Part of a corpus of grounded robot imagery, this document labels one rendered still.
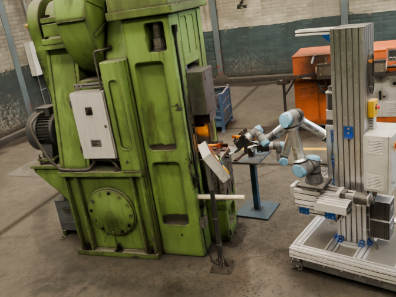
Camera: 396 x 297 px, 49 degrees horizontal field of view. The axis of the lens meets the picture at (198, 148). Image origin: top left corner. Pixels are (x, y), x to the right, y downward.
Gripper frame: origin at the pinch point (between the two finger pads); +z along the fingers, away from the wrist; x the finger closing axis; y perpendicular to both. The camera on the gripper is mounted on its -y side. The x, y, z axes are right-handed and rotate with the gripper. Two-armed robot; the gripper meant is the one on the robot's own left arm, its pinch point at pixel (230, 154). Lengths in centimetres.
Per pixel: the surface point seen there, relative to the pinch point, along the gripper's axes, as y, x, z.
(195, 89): 58, -34, -11
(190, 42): 91, -54, -33
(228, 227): -74, -32, 50
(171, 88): 75, -16, 4
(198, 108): 42, -34, -2
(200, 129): 12, -77, 13
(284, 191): -131, -119, -15
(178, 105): 60, -14, 9
